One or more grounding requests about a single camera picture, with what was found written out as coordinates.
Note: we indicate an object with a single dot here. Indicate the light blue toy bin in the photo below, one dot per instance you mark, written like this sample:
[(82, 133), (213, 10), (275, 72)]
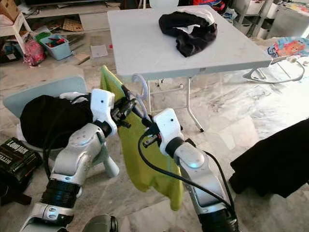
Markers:
[(58, 50)]

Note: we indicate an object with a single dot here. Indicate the black printed carton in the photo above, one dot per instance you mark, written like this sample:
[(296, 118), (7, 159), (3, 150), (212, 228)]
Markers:
[(21, 157)]

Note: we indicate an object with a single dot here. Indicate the brown game board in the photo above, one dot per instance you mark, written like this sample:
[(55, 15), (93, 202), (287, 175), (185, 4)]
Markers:
[(72, 25)]

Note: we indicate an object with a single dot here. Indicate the white step stool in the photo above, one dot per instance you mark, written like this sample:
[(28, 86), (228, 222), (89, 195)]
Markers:
[(24, 24)]

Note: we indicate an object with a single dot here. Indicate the brown cardboard box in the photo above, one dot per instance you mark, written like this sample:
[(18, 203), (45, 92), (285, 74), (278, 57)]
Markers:
[(9, 8)]

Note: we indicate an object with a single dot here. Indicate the green storage bin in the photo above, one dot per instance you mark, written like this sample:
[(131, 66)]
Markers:
[(43, 34)]

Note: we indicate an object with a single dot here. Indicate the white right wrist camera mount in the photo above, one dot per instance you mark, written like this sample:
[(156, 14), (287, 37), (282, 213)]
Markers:
[(168, 125)]

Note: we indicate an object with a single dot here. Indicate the large black garment heap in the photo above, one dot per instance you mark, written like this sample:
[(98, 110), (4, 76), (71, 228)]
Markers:
[(50, 121)]

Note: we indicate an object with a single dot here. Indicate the black storage basket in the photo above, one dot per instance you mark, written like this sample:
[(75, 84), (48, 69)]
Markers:
[(9, 50)]

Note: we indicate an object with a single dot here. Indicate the grey ribbed box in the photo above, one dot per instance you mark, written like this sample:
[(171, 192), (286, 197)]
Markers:
[(289, 24)]

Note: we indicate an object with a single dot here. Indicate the red blue kids backpack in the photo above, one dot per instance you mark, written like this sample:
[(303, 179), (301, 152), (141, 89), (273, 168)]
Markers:
[(208, 5)]

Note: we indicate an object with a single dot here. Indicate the pink kids backpack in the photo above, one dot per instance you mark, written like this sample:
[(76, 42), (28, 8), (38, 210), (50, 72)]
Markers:
[(35, 53)]

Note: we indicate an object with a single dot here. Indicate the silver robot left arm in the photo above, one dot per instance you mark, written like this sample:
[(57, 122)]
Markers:
[(77, 154)]

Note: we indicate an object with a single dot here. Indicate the white rolling storage trolley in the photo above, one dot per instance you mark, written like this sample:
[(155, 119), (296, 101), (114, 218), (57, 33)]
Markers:
[(248, 14)]

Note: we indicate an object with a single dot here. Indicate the grey robot left leg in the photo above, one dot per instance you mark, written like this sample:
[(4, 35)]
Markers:
[(100, 224)]

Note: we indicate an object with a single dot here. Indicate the white low console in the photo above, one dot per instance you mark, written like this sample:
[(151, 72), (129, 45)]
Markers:
[(96, 19)]

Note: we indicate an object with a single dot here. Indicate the tan book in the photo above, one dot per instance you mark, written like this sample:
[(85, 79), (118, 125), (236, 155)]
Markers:
[(81, 58)]

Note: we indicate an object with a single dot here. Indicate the pale blue kids chair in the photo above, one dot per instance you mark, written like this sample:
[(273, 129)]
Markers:
[(48, 92)]

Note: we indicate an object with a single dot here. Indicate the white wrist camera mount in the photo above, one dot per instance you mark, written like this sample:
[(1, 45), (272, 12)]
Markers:
[(103, 104), (168, 125)]

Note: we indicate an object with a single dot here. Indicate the white paper sheet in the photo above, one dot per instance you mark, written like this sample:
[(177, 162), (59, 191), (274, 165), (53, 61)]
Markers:
[(99, 51)]

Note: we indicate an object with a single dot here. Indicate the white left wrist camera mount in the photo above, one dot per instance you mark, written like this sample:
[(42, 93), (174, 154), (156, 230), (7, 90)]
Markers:
[(103, 104)]

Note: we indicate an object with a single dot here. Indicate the cartoon print baby bouncer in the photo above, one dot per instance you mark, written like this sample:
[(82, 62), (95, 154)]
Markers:
[(289, 47)]

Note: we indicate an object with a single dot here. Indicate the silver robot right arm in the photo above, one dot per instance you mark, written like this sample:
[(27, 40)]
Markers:
[(193, 162)]

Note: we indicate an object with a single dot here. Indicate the white cloth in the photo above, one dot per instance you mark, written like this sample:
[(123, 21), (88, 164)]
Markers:
[(203, 13)]

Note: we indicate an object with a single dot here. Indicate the green shirt with maroon collar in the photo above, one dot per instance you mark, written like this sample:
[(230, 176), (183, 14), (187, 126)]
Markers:
[(145, 164)]

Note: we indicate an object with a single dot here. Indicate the black garment pile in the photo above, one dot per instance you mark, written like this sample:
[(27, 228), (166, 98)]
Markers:
[(193, 41)]

